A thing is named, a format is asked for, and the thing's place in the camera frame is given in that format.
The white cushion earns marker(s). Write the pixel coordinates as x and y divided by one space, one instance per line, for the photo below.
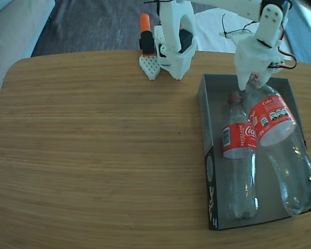
212 39

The light fabric sofa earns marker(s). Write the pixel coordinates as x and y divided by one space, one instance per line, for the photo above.
10 52

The small clear cola bottle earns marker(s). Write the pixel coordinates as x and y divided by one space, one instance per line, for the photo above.
274 116

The large clear cola bottle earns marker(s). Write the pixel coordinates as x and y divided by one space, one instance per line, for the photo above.
238 142

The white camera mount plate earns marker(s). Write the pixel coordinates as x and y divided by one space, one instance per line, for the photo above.
238 35

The grey cardboard box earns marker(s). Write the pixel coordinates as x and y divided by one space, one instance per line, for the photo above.
212 181

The blue grey fabric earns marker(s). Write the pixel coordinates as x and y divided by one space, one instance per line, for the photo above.
305 39

